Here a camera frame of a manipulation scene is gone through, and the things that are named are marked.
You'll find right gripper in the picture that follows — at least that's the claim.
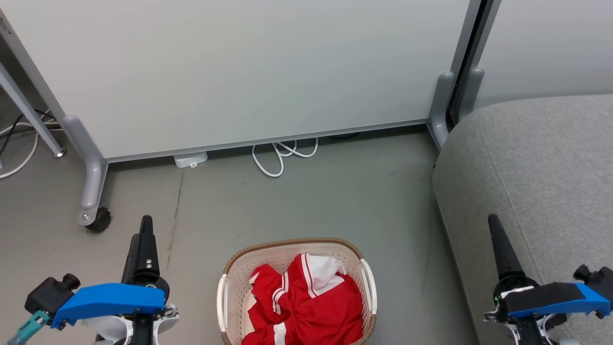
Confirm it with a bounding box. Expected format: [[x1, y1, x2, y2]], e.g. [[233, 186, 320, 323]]
[[487, 214, 541, 308]]

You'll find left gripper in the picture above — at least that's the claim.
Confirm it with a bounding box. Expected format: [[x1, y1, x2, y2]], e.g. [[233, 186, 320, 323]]
[[121, 215, 170, 300]]

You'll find red garment white trim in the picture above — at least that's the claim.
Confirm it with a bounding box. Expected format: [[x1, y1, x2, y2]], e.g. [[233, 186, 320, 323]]
[[241, 253, 364, 345]]

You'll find grey fabric sofa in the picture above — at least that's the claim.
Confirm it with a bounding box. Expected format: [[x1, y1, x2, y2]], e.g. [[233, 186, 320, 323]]
[[432, 94, 613, 345]]

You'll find black caster wheel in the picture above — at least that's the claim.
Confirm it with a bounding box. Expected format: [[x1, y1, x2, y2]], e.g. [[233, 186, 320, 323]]
[[86, 207, 112, 234]]

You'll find grey partition leg with caster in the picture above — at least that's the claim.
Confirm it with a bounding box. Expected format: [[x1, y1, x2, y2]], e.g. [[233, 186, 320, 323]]
[[61, 115, 109, 226]]

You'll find cream plastic laundry basket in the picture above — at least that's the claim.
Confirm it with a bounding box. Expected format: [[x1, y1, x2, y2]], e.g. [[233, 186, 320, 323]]
[[216, 238, 378, 345]]

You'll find white power adapter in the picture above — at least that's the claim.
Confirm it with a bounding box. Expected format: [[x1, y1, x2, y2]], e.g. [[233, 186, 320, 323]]
[[173, 151, 209, 169]]

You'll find grey metal table leg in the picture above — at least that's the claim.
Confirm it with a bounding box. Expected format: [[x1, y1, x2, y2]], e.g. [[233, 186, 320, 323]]
[[0, 61, 67, 159]]

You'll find white partition panel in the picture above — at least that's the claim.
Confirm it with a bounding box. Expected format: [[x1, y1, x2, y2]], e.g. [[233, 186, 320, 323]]
[[473, 0, 613, 112]]

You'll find blue left camera mount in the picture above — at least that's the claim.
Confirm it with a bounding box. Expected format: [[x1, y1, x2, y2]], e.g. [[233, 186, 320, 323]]
[[50, 282, 166, 330]]

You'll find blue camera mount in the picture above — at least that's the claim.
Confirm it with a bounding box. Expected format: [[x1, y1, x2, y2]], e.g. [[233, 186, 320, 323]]
[[499, 281, 612, 320], [50, 282, 166, 330]]

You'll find blue right camera mount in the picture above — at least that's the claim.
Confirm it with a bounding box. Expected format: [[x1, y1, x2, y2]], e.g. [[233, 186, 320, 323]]
[[499, 281, 612, 320]]

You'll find teal left camera connector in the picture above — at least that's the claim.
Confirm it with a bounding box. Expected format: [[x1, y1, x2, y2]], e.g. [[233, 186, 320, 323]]
[[7, 310, 51, 345]]

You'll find white floor cable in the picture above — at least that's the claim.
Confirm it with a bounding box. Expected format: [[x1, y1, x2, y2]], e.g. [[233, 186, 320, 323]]
[[0, 121, 40, 180]]

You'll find white looped power cable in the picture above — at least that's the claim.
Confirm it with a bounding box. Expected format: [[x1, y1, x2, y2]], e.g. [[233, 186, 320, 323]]
[[251, 138, 319, 178]]

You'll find black floor cable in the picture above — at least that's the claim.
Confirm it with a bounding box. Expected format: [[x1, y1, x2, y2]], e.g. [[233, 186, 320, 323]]
[[0, 109, 63, 159]]

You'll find white partition board grey frame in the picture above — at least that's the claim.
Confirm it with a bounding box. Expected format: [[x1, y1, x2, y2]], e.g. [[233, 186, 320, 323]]
[[0, 0, 482, 163]]

